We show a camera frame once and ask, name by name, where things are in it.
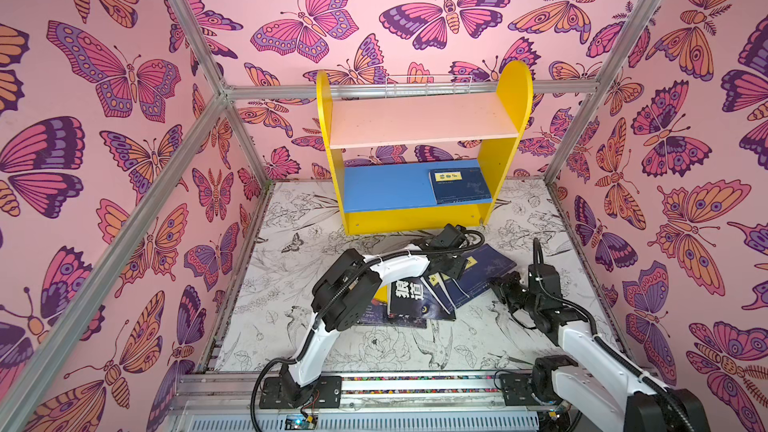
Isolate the black book with white title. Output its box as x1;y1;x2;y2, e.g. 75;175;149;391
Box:
387;278;430;320

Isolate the navy book yellow label large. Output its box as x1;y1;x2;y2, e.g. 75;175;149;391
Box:
428;167;492;205

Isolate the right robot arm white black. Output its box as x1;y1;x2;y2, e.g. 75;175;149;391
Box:
491;238;710;431

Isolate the yellow book under black book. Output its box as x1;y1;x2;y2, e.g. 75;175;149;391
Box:
373;286;389;304

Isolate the yellow bookshelf with coloured shelves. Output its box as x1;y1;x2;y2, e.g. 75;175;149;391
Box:
316;61;534;235

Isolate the dark purple flat booklet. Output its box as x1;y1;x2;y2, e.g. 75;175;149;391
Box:
357;304;428;329

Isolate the green circuit board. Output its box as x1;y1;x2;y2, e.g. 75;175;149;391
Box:
284;414;318;431

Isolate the white slotted cable duct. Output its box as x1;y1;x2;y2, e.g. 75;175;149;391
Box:
179;410;541;432

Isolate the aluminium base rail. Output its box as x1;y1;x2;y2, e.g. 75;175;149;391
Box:
167;369;667;415

